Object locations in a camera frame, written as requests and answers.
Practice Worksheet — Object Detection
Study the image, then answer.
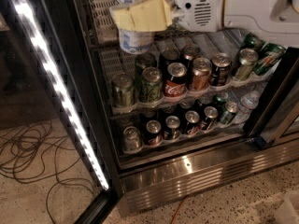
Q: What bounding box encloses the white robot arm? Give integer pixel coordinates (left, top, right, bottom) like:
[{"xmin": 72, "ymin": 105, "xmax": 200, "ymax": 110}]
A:
[{"xmin": 109, "ymin": 0, "xmax": 299, "ymax": 48}]

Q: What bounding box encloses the clear water bottle bottom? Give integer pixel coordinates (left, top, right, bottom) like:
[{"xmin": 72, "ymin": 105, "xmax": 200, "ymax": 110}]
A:
[{"xmin": 233, "ymin": 91, "xmax": 260, "ymax": 124}]

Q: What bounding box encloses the black cable on floor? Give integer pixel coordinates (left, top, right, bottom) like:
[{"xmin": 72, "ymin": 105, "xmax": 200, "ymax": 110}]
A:
[{"xmin": 0, "ymin": 120, "xmax": 95, "ymax": 224}]

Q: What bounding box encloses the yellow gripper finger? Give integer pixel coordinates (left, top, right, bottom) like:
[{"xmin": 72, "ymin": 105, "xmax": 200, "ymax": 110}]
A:
[{"xmin": 109, "ymin": 0, "xmax": 173, "ymax": 32}]

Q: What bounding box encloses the dark red can bottom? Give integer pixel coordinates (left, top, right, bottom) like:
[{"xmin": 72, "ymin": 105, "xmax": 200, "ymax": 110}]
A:
[{"xmin": 144, "ymin": 120, "xmax": 162, "ymax": 147}]

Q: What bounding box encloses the copper can middle shelf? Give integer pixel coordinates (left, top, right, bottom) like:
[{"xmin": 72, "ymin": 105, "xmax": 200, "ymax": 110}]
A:
[{"xmin": 188, "ymin": 57, "xmax": 211, "ymax": 91}]

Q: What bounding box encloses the open glass fridge door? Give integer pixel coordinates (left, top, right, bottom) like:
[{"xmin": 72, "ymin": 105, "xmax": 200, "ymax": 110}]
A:
[{"xmin": 0, "ymin": 0, "xmax": 113, "ymax": 224}]

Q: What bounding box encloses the white LED light strip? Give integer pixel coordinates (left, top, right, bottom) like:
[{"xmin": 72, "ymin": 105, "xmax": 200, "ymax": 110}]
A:
[{"xmin": 13, "ymin": 0, "xmax": 109, "ymax": 190}]

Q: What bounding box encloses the Coca-Cola can middle shelf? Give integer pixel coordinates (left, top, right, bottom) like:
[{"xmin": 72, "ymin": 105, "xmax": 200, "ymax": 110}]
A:
[{"xmin": 164, "ymin": 63, "xmax": 187, "ymax": 97}]

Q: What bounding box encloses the silver can bottom left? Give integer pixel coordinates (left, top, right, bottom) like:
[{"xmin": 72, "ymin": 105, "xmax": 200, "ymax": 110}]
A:
[{"xmin": 123, "ymin": 126, "xmax": 142, "ymax": 153}]

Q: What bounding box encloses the stainless steel display fridge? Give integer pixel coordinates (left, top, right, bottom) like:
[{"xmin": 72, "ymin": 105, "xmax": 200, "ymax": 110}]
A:
[{"xmin": 73, "ymin": 0, "xmax": 299, "ymax": 216}]

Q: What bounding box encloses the black can back row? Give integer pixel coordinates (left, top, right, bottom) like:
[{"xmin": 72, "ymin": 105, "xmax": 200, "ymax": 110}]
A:
[{"xmin": 159, "ymin": 48, "xmax": 179, "ymax": 73}]

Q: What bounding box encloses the green can back row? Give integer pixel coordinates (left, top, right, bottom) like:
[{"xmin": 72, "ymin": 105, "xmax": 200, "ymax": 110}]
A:
[{"xmin": 135, "ymin": 52, "xmax": 157, "ymax": 77}]

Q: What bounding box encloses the pale green can middle shelf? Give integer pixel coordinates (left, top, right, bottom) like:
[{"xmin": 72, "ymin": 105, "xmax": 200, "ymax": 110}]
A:
[{"xmin": 232, "ymin": 49, "xmax": 258, "ymax": 81}]

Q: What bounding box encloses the white tea bottle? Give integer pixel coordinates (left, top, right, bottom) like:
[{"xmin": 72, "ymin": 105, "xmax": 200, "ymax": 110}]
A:
[{"xmin": 116, "ymin": 0, "xmax": 154, "ymax": 54}]

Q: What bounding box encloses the orange cable on floor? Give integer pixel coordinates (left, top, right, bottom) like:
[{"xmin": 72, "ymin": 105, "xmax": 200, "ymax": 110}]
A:
[{"xmin": 169, "ymin": 195, "xmax": 191, "ymax": 224}]

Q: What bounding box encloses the white bin corner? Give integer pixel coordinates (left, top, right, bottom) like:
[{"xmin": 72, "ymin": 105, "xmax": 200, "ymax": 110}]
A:
[{"xmin": 275, "ymin": 190, "xmax": 299, "ymax": 224}]

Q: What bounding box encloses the dark can middle shelf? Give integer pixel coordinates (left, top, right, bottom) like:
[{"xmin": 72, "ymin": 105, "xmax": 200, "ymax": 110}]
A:
[{"xmin": 209, "ymin": 53, "xmax": 232, "ymax": 87}]

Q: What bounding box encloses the green can back right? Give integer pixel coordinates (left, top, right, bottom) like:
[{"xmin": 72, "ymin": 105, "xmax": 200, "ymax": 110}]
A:
[{"xmin": 241, "ymin": 33, "xmax": 265, "ymax": 52}]

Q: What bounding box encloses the copper can back row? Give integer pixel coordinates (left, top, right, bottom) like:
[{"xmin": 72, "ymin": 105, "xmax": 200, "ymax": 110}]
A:
[{"xmin": 180, "ymin": 44, "xmax": 201, "ymax": 63}]

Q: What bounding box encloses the green can bottom shelf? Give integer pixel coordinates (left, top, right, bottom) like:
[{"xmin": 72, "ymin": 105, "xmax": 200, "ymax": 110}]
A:
[{"xmin": 218, "ymin": 101, "xmax": 238, "ymax": 125}]

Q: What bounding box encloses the Mountain Dew can lying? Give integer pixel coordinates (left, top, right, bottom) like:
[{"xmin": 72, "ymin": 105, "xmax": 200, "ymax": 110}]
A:
[{"xmin": 252, "ymin": 43, "xmax": 286, "ymax": 77}]

